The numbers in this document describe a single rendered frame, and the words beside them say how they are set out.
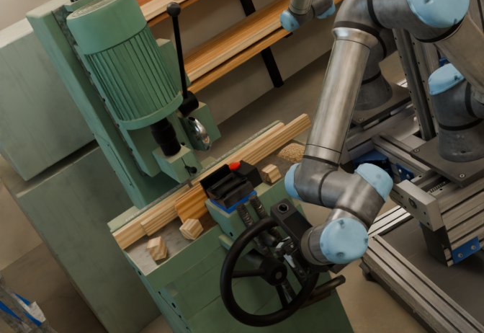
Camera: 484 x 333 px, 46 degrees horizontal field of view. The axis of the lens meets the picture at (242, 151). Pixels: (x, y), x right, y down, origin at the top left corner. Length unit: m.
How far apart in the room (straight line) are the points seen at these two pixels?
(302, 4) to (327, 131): 0.94
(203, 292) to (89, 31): 0.73
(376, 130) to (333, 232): 1.02
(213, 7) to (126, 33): 2.93
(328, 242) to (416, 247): 1.31
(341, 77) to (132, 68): 0.52
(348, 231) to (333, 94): 0.29
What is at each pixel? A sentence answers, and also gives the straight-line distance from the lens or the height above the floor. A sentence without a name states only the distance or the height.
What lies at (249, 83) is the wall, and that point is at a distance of 4.51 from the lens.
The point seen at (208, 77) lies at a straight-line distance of 3.74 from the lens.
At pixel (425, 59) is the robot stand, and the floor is 1.01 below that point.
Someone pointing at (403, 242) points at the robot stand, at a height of 0.21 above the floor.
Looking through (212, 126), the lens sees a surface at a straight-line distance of 1.80.
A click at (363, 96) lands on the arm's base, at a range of 1.95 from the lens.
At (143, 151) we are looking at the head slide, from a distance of 1.65.
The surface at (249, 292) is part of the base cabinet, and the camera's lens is 1.66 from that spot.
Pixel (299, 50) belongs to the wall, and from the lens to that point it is 4.77.
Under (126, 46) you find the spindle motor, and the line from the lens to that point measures 1.41.
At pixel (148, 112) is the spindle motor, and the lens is 1.46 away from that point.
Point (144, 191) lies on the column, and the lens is 1.79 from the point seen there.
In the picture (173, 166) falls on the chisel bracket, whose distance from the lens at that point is 1.55.
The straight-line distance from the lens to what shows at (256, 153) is 1.70.
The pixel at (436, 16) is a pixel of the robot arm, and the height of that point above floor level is 1.32.
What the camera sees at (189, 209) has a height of 0.94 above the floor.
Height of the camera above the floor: 1.69
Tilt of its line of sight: 26 degrees down
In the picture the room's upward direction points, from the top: 24 degrees counter-clockwise
